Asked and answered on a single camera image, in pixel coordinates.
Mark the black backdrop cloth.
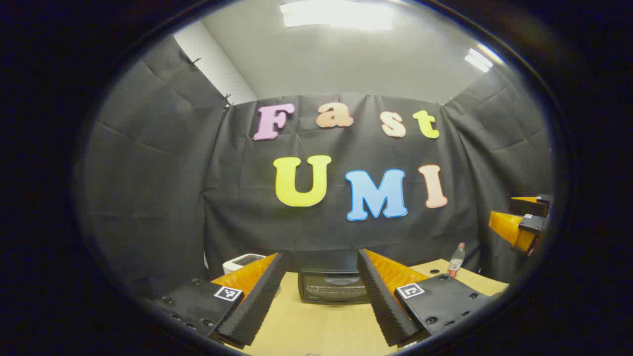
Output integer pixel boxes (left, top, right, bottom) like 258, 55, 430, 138
82, 35, 554, 297

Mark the white toaster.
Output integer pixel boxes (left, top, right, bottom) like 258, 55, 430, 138
223, 253, 267, 275

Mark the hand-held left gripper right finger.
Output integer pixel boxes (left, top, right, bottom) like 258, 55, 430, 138
356, 248, 497, 348

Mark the black electric oven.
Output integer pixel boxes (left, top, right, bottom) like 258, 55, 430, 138
298, 266, 370, 304

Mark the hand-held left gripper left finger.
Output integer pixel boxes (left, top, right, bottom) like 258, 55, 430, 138
148, 252, 288, 349

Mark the clear bottle with red label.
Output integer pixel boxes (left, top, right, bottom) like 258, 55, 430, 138
447, 242, 466, 278

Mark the small ceiling light panel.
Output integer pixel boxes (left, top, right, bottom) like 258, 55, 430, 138
464, 47, 495, 74

